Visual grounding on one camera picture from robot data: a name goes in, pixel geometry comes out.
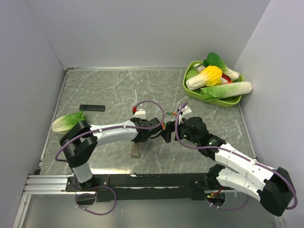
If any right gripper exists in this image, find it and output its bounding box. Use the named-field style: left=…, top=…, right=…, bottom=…
left=160, top=114, right=200, bottom=145

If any beige white remote control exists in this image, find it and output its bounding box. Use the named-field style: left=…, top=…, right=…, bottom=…
left=131, top=142, right=142, bottom=159

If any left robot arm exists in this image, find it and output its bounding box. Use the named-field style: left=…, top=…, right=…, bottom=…
left=55, top=117, right=163, bottom=191

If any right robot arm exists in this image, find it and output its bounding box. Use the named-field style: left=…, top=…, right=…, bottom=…
left=161, top=117, right=298, bottom=216

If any black slim remote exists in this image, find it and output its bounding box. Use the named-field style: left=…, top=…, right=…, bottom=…
left=79, top=104, right=105, bottom=112

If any long green white cabbage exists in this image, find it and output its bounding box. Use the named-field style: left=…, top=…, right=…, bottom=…
left=200, top=81, right=253, bottom=101

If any green plastic basket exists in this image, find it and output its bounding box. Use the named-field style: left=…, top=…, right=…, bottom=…
left=182, top=61, right=242, bottom=108

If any small green cabbage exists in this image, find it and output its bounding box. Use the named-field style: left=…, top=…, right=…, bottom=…
left=185, top=69, right=199, bottom=81

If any yellow napa cabbage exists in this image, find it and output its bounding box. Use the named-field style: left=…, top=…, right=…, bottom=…
left=186, top=66, right=222, bottom=91

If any red pepper toy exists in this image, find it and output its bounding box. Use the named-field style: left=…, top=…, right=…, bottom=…
left=220, top=74, right=233, bottom=85

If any green romaine lettuce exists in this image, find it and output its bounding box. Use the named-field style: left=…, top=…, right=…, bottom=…
left=52, top=111, right=85, bottom=134

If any bok choy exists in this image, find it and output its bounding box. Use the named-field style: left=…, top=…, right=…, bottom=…
left=203, top=52, right=240, bottom=81

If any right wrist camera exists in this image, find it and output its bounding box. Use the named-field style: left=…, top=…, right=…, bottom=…
left=177, top=105, right=192, bottom=124

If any black base frame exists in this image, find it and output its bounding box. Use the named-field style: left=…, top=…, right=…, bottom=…
left=66, top=173, right=222, bottom=202

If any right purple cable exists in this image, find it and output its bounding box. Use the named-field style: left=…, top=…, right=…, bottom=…
left=174, top=102, right=299, bottom=211

